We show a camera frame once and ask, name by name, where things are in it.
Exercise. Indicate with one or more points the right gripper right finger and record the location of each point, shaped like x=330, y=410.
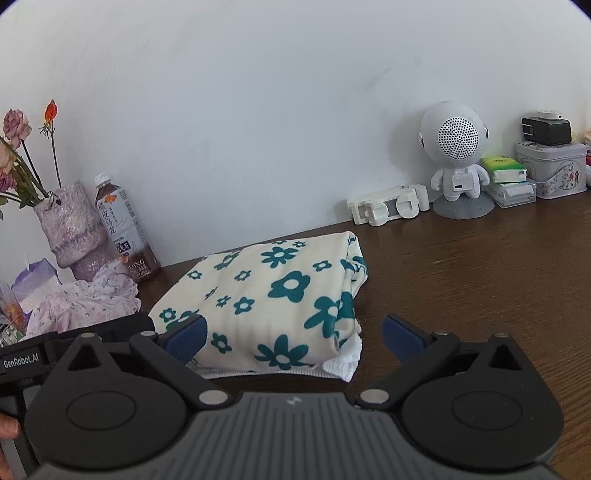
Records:
x=423, y=355

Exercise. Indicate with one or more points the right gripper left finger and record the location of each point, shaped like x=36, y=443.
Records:
x=167, y=355

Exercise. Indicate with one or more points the cream teal floral garment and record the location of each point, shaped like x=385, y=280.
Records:
x=284, y=307

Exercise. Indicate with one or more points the person's left hand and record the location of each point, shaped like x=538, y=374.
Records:
x=9, y=430

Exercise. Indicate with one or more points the pink floral crumpled garment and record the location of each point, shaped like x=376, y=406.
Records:
x=111, y=294

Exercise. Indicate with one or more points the purple tissue pack upper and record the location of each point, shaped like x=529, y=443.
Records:
x=36, y=280

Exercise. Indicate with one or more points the tea drink plastic bottle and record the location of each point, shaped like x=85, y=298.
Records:
x=124, y=229

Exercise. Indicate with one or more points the purple textured vase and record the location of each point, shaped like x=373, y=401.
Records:
x=74, y=231

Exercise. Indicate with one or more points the white plastic clip holder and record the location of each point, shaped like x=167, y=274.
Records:
x=378, y=208

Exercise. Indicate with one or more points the dried pink rose bouquet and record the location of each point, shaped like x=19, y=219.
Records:
x=20, y=181

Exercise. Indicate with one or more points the green white tissue packs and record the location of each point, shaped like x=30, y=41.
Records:
x=509, y=184

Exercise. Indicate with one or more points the white robot figurine speaker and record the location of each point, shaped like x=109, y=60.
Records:
x=455, y=137

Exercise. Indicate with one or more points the grey floral tin box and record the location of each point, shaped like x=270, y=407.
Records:
x=557, y=171

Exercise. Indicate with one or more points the black small box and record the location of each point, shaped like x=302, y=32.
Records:
x=547, y=128

